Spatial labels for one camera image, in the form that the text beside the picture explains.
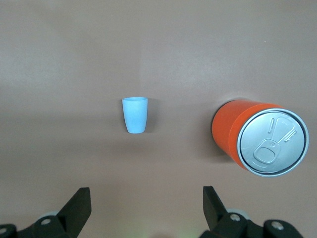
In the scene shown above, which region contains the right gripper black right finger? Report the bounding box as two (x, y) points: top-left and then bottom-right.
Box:
(198, 185), (304, 238)

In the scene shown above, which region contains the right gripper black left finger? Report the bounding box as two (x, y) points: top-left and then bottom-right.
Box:
(0, 187), (92, 238)

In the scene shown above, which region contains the light blue plastic cup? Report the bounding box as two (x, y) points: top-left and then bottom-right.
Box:
(121, 96), (149, 134)

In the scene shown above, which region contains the large orange can silver lid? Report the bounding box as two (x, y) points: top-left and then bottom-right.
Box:
(211, 99), (310, 177)

